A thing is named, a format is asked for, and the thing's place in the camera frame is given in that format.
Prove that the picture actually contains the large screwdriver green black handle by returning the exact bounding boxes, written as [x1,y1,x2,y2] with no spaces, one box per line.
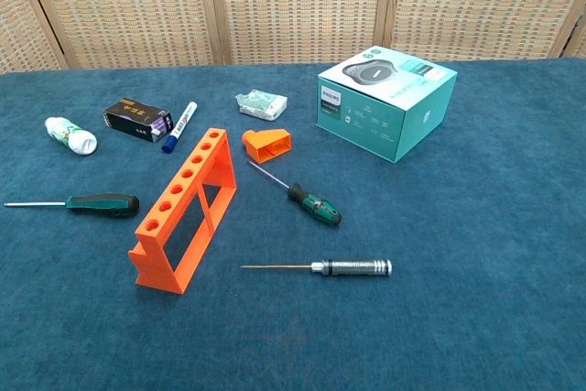
[3,192,140,220]

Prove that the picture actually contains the silver precision screwdriver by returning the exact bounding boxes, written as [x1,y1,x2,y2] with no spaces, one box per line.
[240,259,393,278]

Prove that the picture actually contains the orange bit holder block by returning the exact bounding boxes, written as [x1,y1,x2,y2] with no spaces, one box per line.
[128,127,238,295]

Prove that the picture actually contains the small orange printed part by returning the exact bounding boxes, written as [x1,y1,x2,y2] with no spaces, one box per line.
[241,127,294,166]

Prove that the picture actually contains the tissue pack green print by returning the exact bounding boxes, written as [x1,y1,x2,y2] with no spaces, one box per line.
[234,90,288,122]

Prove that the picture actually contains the teal Philips product box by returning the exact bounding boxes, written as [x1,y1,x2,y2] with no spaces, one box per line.
[315,46,459,164]

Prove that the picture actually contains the white marker blue cap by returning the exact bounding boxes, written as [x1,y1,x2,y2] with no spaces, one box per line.
[160,101,199,154]

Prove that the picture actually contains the blue felt table mat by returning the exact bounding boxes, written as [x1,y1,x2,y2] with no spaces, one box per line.
[0,59,586,391]

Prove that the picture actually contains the black carton gold print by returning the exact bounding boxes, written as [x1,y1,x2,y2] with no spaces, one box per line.
[102,97,174,144]

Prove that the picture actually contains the white plastic bottle green print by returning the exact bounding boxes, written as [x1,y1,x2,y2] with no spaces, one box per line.
[44,115,98,157]

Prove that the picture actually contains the small screwdriver green black handle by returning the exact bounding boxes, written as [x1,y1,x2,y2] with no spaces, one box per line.
[247,160,342,227]

